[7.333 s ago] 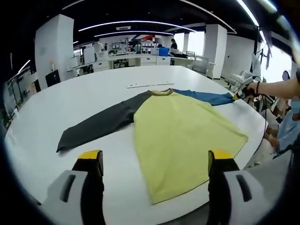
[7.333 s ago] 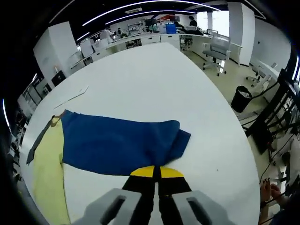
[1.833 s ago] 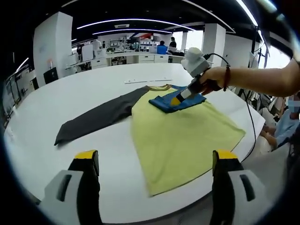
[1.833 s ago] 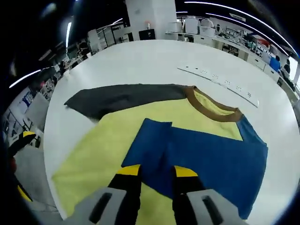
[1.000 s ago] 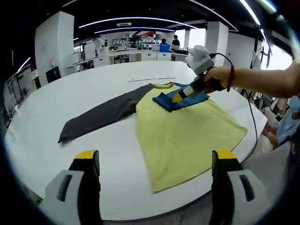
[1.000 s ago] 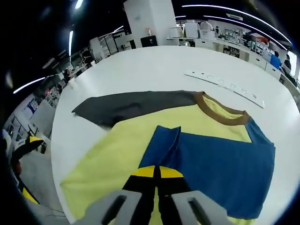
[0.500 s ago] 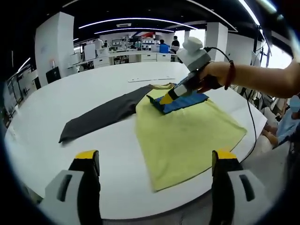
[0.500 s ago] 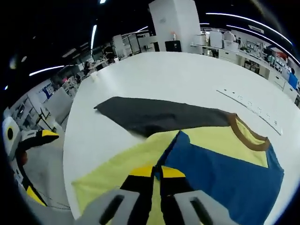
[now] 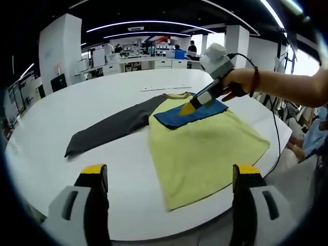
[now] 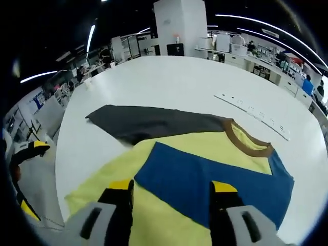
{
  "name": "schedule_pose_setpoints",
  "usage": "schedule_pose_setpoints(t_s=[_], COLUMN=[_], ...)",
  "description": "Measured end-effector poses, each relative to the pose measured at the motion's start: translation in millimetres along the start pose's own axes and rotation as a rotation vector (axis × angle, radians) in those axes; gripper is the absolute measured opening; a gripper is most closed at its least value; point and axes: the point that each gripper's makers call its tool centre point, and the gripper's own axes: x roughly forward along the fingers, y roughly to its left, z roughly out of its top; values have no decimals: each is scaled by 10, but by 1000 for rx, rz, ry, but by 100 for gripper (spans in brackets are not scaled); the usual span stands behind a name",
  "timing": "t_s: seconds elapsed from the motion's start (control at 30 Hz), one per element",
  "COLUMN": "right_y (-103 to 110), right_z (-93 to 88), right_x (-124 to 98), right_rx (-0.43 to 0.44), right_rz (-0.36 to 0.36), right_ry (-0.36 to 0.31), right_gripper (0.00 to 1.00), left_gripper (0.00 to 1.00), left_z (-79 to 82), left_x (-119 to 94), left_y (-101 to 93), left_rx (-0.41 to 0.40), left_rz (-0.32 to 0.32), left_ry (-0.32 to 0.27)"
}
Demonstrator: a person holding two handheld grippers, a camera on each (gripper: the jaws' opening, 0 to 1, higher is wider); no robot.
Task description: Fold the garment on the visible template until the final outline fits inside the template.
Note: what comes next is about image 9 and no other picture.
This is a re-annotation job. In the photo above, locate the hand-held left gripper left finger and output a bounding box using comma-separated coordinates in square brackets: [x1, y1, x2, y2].
[47, 163, 112, 246]

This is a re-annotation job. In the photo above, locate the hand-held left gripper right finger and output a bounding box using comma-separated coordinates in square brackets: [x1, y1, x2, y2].
[229, 163, 298, 246]

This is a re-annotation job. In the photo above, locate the yellow grey blue garment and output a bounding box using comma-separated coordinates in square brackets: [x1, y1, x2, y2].
[64, 91, 271, 212]

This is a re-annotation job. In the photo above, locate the person's right hand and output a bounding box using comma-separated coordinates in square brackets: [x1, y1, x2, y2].
[220, 68, 257, 103]

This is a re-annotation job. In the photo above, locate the white flat table strip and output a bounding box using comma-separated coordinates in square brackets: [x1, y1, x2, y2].
[140, 86, 192, 92]

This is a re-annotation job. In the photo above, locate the white perforated chair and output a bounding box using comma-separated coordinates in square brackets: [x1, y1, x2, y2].
[269, 151, 318, 213]

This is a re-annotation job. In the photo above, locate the white counter with drawers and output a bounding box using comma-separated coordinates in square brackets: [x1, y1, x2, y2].
[74, 56, 203, 78]

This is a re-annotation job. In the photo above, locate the bright straight ceiling light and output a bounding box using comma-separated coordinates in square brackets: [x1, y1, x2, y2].
[260, 0, 286, 29]

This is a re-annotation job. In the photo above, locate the short curved ceiling light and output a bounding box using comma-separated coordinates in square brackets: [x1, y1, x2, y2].
[104, 31, 192, 39]

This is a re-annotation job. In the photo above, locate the long curved ceiling light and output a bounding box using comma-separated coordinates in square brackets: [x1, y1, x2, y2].
[86, 20, 215, 34]

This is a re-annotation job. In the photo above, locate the white cabinet box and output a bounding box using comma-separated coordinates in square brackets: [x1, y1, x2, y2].
[92, 48, 106, 67]

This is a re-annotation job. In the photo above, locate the black metal rack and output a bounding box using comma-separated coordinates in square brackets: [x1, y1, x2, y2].
[7, 76, 44, 124]

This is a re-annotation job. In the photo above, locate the black square panel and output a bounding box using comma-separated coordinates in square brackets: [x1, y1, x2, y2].
[50, 73, 68, 92]

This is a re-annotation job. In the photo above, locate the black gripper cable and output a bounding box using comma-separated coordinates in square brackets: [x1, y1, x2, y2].
[227, 52, 281, 179]

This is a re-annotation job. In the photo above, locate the black camera rig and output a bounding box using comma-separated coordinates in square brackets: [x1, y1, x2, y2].
[284, 30, 300, 68]

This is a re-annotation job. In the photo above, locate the wall shelf with boxes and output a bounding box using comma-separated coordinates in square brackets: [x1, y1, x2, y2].
[120, 40, 177, 56]

